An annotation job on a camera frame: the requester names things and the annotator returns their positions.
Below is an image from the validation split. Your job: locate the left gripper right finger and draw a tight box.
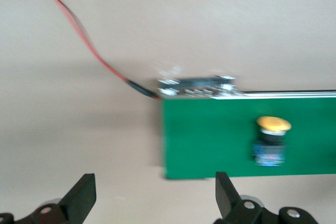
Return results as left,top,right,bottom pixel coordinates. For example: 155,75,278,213
214,171,320,224

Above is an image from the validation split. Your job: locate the green conveyor belt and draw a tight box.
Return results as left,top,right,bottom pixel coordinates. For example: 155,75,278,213
156,74,336,180

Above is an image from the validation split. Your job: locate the red and black wire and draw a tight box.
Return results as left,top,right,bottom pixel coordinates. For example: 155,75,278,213
47,0,163,101

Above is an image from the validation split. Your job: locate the yellow mushroom push button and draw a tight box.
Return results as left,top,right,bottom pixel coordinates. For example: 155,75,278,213
250,115,292,167

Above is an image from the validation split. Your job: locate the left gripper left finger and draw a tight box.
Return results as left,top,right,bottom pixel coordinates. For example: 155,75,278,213
0,173,97,224

